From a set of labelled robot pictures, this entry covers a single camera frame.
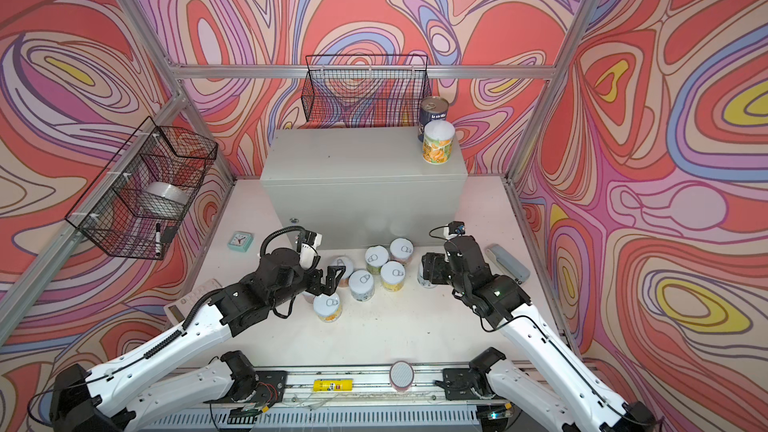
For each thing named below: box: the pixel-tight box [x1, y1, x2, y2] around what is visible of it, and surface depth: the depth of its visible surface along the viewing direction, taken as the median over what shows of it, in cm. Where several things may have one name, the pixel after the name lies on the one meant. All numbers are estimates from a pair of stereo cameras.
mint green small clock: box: [227, 231, 254, 253], surface depth 101 cm
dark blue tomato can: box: [418, 96, 450, 143], surface depth 76 cm
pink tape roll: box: [389, 360, 414, 393], surface depth 72 cm
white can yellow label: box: [380, 260, 406, 292], surface depth 90 cm
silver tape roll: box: [145, 182, 187, 205], surface depth 75 cm
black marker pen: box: [155, 222, 163, 257], surface depth 73 cm
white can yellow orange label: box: [312, 293, 343, 323], surface depth 84 cm
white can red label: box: [389, 237, 414, 265], surface depth 95 cm
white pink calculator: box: [163, 278, 223, 327], surface depth 86 cm
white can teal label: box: [348, 269, 375, 302], surface depth 88 cm
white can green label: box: [365, 245, 389, 275], surface depth 93 cm
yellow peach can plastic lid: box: [422, 120, 456, 165], surface depth 74 cm
